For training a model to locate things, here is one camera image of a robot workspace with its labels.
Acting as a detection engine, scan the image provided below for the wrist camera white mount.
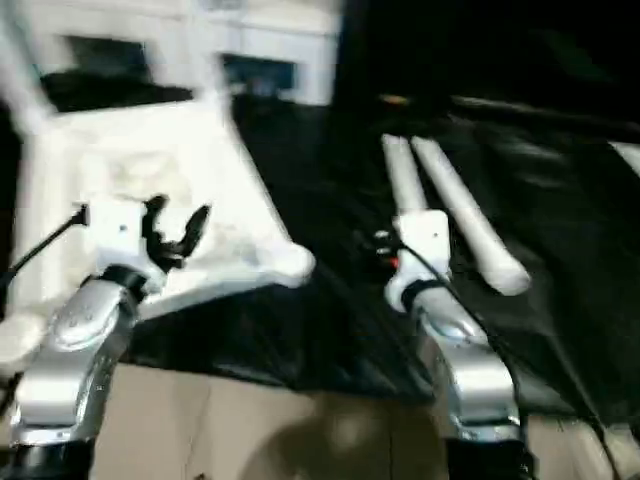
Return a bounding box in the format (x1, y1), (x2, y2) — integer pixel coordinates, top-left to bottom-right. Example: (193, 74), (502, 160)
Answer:
(383, 208), (452, 315)
(73, 196), (170, 295)

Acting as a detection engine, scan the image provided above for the white flat board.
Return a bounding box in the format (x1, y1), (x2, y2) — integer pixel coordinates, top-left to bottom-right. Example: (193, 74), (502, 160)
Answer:
(606, 140), (640, 177)

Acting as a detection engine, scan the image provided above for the black table mat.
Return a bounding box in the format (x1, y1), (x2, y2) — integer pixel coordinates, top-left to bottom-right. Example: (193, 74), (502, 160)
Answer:
(0, 69), (640, 419)

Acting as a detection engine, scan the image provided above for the white glass-door cabinet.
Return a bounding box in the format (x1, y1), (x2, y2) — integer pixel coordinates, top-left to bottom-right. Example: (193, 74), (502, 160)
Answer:
(23, 0), (342, 107)

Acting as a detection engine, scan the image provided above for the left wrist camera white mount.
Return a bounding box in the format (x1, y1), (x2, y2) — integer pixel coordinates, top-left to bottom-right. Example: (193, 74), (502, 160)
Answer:
(73, 196), (170, 295)

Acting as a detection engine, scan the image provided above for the white plastic table top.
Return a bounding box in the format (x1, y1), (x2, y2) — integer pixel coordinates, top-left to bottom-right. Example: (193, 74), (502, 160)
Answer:
(0, 92), (317, 351)

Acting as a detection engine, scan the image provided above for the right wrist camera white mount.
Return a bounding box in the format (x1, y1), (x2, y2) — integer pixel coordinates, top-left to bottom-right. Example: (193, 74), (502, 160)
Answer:
(383, 208), (452, 315)

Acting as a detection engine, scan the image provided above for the black long bar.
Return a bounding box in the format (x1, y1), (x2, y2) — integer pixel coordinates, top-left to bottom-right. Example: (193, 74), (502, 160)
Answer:
(448, 93), (640, 132)

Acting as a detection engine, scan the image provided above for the white plastic table leg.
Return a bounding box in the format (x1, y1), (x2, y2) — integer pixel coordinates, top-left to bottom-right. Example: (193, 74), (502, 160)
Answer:
(381, 133), (432, 217)
(192, 0), (239, 132)
(409, 134), (532, 296)
(0, 0), (54, 139)

